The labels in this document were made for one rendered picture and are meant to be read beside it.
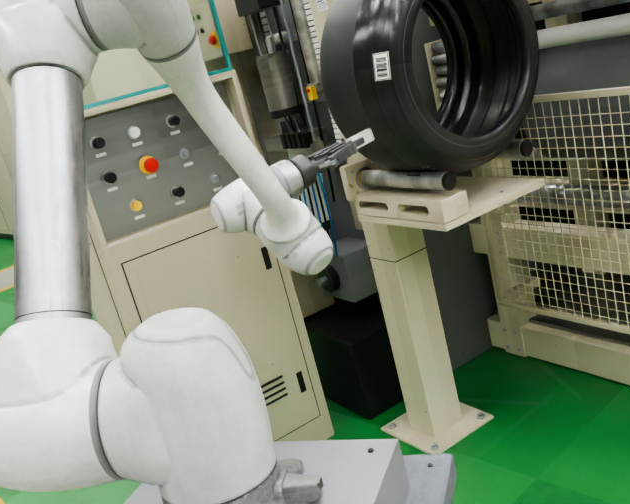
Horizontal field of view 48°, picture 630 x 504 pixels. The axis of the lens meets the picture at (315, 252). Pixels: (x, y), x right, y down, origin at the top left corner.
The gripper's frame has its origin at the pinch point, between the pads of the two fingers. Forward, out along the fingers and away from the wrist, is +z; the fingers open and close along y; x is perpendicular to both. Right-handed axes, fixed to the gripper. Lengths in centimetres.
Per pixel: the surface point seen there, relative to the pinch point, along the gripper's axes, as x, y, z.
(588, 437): 110, -11, 34
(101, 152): -16, 63, -41
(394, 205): 21.8, 7.0, 8.0
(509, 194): 28.8, -10.8, 30.4
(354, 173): 14.0, 23.5, 10.4
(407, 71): -11.7, -11.7, 10.1
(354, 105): -7.6, 1.4, 2.6
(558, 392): 112, 12, 49
